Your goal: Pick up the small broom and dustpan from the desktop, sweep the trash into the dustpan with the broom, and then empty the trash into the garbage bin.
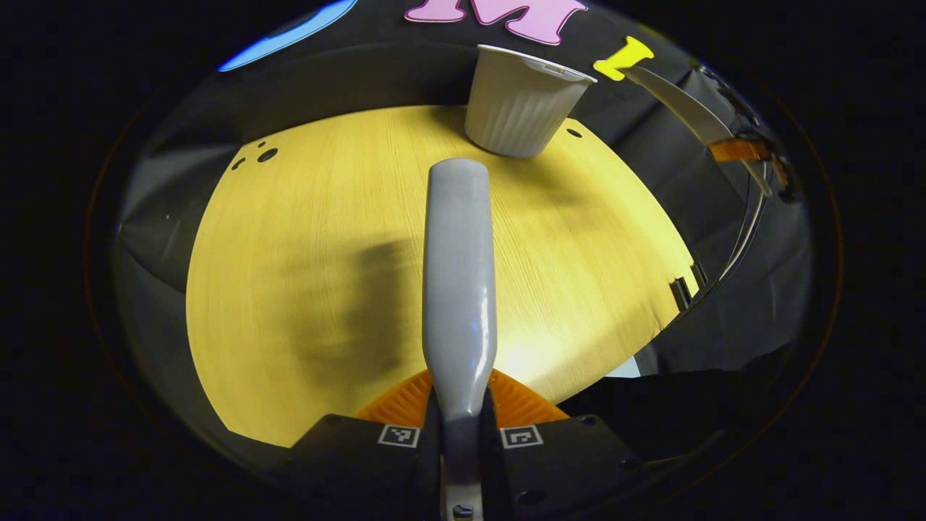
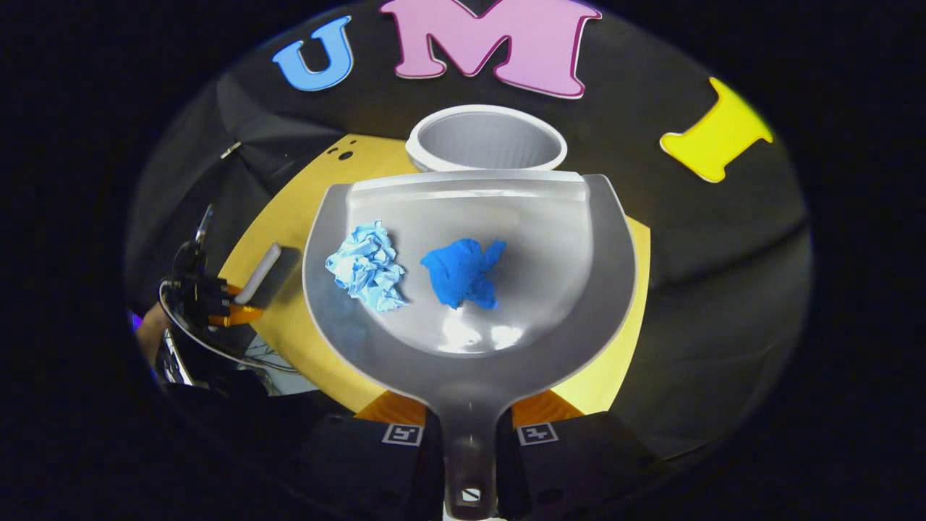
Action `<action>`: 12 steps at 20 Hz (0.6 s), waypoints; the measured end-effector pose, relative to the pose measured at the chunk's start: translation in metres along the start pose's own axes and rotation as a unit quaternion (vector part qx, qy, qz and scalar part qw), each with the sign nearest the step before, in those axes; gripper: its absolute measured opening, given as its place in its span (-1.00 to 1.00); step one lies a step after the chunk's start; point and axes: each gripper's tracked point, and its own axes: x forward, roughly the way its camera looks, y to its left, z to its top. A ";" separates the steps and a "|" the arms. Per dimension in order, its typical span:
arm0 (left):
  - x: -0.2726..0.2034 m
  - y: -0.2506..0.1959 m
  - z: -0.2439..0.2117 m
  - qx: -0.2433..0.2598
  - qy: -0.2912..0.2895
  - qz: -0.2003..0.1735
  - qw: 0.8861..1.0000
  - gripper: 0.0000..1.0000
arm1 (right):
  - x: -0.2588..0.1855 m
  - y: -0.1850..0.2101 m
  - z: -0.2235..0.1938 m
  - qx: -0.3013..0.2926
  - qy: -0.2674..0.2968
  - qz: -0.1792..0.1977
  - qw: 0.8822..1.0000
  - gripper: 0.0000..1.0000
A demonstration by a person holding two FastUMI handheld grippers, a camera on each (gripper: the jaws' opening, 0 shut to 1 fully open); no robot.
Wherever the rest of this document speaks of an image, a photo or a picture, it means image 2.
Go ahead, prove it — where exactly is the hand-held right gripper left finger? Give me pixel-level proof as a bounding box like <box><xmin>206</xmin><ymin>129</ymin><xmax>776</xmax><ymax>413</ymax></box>
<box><xmin>299</xmin><ymin>390</ymin><xmax>444</xmax><ymax>521</ymax></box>

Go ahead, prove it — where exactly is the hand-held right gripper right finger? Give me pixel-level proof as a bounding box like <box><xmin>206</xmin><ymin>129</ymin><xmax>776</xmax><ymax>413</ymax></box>
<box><xmin>497</xmin><ymin>389</ymin><xmax>668</xmax><ymax>521</ymax></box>

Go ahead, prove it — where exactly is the small grey broom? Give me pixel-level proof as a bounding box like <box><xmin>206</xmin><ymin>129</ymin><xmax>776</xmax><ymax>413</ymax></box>
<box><xmin>233</xmin><ymin>242</ymin><xmax>302</xmax><ymax>308</ymax></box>

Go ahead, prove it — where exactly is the light blue paper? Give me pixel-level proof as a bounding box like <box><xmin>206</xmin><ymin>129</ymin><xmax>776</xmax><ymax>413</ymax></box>
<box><xmin>325</xmin><ymin>220</ymin><xmax>408</xmax><ymax>313</ymax></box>

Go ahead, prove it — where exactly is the grey plastic dustpan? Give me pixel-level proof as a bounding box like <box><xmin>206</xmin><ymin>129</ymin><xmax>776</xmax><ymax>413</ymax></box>
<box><xmin>302</xmin><ymin>170</ymin><xmax>639</xmax><ymax>521</ymax></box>

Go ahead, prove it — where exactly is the grey ribbed garbage bin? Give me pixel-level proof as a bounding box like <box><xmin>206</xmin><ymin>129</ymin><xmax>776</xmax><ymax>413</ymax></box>
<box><xmin>404</xmin><ymin>104</ymin><xmax>569</xmax><ymax>174</ymax></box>

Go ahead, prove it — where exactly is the black backdrop cloth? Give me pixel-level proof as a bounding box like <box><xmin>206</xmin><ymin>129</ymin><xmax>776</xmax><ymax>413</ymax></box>
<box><xmin>127</xmin><ymin>0</ymin><xmax>811</xmax><ymax>460</ymax></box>

